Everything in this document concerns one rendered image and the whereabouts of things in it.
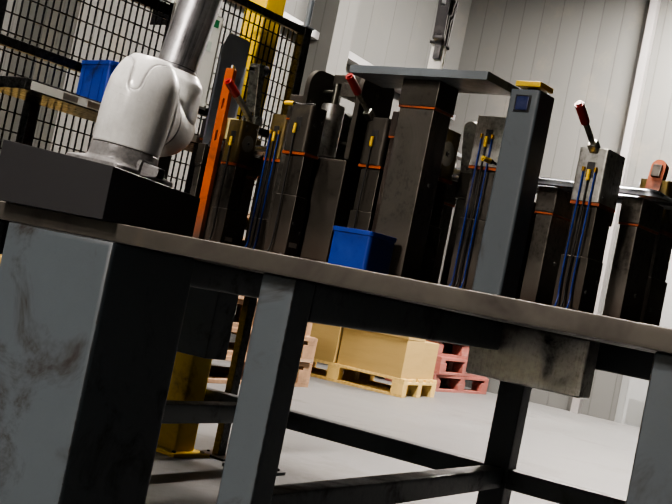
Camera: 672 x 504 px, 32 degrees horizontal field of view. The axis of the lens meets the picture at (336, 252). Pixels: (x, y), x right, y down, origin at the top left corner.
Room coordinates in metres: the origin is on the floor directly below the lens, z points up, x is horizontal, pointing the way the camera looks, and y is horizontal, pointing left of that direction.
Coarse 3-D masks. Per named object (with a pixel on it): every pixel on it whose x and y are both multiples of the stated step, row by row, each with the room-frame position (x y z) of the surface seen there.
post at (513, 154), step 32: (512, 96) 2.41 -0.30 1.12; (544, 96) 2.39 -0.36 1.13; (512, 128) 2.41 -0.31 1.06; (544, 128) 2.41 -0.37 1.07; (512, 160) 2.40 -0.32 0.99; (512, 192) 2.39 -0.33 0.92; (512, 224) 2.38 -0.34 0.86; (480, 256) 2.41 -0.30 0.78; (512, 256) 2.39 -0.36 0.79; (480, 288) 2.41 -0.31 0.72; (512, 288) 2.41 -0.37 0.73
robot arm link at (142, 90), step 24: (120, 72) 2.55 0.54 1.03; (144, 72) 2.54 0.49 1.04; (168, 72) 2.57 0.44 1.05; (120, 96) 2.53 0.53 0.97; (144, 96) 2.53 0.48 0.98; (168, 96) 2.56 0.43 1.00; (96, 120) 2.58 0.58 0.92; (120, 120) 2.53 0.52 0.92; (144, 120) 2.53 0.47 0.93; (168, 120) 2.58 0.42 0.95; (120, 144) 2.53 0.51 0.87; (144, 144) 2.55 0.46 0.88
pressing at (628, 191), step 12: (456, 168) 2.80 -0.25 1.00; (456, 180) 3.01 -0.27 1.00; (540, 180) 2.66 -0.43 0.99; (552, 180) 2.64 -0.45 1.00; (564, 180) 2.63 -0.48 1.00; (624, 192) 2.53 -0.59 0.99; (636, 192) 2.52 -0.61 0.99; (648, 192) 2.50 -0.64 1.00; (660, 192) 2.50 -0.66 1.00; (660, 204) 2.66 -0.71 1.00
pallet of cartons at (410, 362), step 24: (312, 336) 8.70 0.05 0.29; (336, 336) 8.63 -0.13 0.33; (360, 336) 8.57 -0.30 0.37; (384, 336) 8.49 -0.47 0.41; (336, 360) 8.66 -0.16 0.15; (360, 360) 8.55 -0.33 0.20; (384, 360) 8.47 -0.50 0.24; (408, 360) 8.47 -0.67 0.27; (432, 360) 8.99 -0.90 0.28; (360, 384) 8.60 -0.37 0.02; (384, 384) 9.14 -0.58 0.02; (408, 384) 8.48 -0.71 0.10; (432, 384) 8.99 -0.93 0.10
